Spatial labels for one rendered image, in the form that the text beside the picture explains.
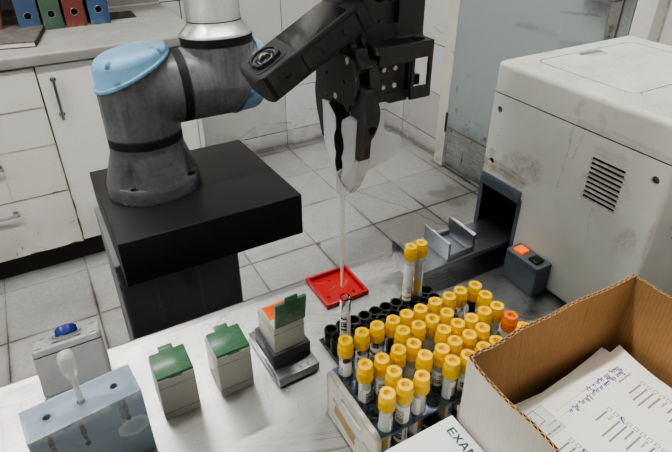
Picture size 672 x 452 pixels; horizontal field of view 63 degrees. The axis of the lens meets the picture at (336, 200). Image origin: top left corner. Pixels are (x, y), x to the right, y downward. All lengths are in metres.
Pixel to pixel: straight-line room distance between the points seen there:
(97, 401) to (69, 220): 1.84
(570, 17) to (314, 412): 1.95
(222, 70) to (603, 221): 0.58
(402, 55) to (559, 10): 1.92
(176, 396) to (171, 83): 0.45
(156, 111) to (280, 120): 2.34
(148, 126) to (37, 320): 1.51
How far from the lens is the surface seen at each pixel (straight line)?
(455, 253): 0.81
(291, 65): 0.45
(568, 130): 0.75
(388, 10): 0.49
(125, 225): 0.87
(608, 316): 0.68
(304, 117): 3.25
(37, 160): 2.27
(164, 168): 0.90
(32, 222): 2.38
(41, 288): 2.44
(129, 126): 0.88
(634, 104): 0.70
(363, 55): 0.47
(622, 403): 0.66
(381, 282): 0.82
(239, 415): 0.67
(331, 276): 0.83
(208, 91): 0.88
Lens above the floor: 1.40
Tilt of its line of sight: 31 degrees down
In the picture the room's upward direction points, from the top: straight up
